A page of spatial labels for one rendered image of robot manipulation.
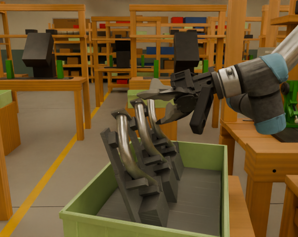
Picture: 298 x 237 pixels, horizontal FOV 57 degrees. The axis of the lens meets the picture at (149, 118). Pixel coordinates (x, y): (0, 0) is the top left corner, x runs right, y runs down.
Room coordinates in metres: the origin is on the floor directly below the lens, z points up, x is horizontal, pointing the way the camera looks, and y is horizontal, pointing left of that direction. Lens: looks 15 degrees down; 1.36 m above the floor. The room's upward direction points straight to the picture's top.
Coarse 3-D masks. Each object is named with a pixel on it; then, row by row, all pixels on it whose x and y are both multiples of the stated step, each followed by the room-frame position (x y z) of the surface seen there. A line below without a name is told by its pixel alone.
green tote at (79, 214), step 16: (192, 144) 1.12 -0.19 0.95; (208, 144) 1.10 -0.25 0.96; (192, 160) 1.12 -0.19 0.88; (208, 160) 1.10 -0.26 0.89; (224, 160) 0.93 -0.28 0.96; (96, 176) 0.80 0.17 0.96; (112, 176) 0.92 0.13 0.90; (224, 176) 0.80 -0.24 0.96; (80, 192) 0.70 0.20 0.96; (96, 192) 0.79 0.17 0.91; (112, 192) 0.91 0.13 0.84; (224, 192) 0.71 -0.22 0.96; (64, 208) 0.62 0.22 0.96; (80, 208) 0.69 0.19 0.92; (96, 208) 0.78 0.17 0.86; (224, 208) 0.62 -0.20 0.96; (64, 224) 0.61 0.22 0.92; (80, 224) 0.60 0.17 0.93; (96, 224) 0.58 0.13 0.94; (112, 224) 0.57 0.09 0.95; (128, 224) 0.56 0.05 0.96; (144, 224) 0.56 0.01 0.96; (224, 224) 0.56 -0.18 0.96
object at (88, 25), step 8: (48, 24) 10.57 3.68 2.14; (88, 24) 10.61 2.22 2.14; (104, 24) 10.66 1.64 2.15; (128, 32) 10.64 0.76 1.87; (72, 40) 10.64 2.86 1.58; (88, 40) 10.68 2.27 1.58; (104, 40) 10.70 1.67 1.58; (64, 48) 10.66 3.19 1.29; (72, 48) 10.97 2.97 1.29; (88, 48) 10.64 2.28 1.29; (104, 48) 10.70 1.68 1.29; (112, 48) 10.86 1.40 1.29; (56, 56) 11.03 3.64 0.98; (56, 64) 10.58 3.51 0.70; (64, 64) 10.59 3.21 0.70; (72, 64) 10.60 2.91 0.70; (80, 64) 10.60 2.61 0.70; (88, 64) 10.61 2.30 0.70; (104, 64) 10.62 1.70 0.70; (56, 72) 11.00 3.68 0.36; (64, 72) 10.66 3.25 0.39; (72, 72) 10.66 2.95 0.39; (104, 72) 10.83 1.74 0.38
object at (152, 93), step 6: (156, 78) 0.69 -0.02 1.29; (150, 84) 0.68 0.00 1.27; (156, 84) 0.68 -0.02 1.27; (162, 84) 0.68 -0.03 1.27; (150, 90) 0.65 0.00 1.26; (156, 90) 0.65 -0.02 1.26; (138, 96) 0.66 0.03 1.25; (144, 96) 0.65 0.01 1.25; (150, 96) 0.65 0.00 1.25; (156, 96) 0.65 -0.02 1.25; (162, 96) 0.66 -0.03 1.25; (168, 96) 0.66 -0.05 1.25
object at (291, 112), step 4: (284, 96) 1.66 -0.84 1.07; (296, 100) 1.61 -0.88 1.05; (288, 104) 1.62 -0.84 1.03; (296, 104) 1.60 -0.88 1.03; (288, 108) 1.60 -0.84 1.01; (296, 108) 1.60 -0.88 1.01; (288, 112) 1.59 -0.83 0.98; (292, 112) 1.56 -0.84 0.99; (296, 112) 1.55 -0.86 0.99; (292, 116) 1.56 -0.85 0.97
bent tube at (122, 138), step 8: (112, 112) 0.71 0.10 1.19; (120, 112) 0.71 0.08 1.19; (120, 120) 0.70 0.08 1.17; (128, 120) 0.74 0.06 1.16; (120, 128) 0.68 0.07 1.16; (120, 136) 0.67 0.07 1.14; (128, 136) 0.68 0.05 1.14; (120, 144) 0.65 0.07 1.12; (128, 144) 0.66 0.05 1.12; (120, 152) 0.65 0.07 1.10; (128, 152) 0.65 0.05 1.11; (128, 160) 0.64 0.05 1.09; (128, 168) 0.64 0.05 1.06; (136, 168) 0.65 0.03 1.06; (136, 176) 0.66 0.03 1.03; (144, 176) 0.69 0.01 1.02; (152, 184) 0.75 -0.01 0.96
